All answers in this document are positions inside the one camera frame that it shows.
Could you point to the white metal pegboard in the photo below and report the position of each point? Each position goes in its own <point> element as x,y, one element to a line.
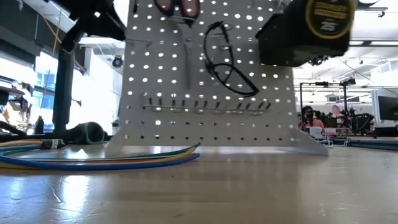
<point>217,141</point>

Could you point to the clear safety glasses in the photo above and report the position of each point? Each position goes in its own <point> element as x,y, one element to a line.
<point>224,32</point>

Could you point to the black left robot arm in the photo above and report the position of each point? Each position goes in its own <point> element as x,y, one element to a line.
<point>93,18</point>

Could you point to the multi prong tool rack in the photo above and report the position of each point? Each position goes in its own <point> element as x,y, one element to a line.
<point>205,109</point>

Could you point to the black plastic bin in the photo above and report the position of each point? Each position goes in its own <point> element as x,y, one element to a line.
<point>280,49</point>

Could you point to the person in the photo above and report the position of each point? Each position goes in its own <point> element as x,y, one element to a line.
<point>311,121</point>
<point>23,96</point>

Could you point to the white background container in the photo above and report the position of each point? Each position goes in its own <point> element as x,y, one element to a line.
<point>315,132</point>

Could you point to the black ceiling spotlight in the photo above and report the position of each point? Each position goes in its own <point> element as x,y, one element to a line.
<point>317,59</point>

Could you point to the black pole rig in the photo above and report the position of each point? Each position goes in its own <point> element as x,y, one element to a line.
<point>345,99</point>

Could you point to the small dark bottle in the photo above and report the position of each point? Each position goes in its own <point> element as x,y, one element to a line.
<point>38,126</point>

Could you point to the black background equipment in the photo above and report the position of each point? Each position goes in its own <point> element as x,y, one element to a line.
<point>360,121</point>

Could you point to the black computer monitor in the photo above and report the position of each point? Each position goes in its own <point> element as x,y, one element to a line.
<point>388,109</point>

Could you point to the round black ceiling camera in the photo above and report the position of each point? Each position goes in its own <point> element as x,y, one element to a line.
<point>117,62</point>

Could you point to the black upright post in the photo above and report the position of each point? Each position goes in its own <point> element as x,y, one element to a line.
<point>63,99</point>

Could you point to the black aluminium rig frame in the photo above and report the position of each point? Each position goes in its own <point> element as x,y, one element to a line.
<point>12,129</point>

